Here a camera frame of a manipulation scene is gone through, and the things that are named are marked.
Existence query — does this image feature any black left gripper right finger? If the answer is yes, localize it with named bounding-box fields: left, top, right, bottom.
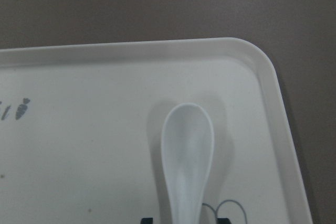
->
left=217, top=218, right=230, bottom=224

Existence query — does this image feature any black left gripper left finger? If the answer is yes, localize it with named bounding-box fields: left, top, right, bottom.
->
left=141, top=217, right=153, bottom=224

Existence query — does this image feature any white ceramic spoon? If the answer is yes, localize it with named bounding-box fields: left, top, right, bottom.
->
left=161, top=103, right=214, bottom=223

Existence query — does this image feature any white rabbit tray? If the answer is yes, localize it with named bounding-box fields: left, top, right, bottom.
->
left=1, top=38, right=312, bottom=223

